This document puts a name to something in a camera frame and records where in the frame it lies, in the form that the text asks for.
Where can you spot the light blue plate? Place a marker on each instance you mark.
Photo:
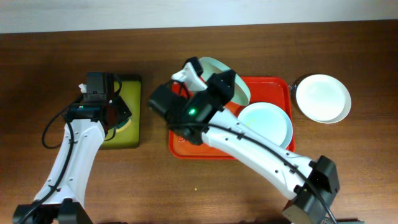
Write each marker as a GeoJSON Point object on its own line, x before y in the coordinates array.
{"type": "Point", "coordinates": [269, 121]}

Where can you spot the yellow green scrub sponge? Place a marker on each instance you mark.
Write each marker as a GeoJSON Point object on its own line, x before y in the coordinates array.
{"type": "Point", "coordinates": [123, 125]}

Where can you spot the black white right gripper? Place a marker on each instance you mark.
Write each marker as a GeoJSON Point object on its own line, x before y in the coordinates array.
{"type": "Point", "coordinates": [202, 84]}

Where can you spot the pale green plate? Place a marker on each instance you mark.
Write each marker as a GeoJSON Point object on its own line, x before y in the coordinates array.
{"type": "Point", "coordinates": [242, 94]}

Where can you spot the red plastic tray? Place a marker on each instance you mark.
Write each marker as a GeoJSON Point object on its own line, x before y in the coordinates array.
{"type": "Point", "coordinates": [263, 89]}

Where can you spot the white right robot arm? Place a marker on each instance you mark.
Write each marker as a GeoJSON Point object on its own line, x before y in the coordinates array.
{"type": "Point", "coordinates": [201, 117]}

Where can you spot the white plate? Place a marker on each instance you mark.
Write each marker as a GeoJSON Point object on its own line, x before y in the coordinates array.
{"type": "Point", "coordinates": [323, 99]}

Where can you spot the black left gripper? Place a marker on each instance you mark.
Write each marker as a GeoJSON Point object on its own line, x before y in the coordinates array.
{"type": "Point", "coordinates": [121, 109]}

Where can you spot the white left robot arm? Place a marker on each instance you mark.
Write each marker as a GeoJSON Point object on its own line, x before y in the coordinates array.
{"type": "Point", "coordinates": [62, 196]}

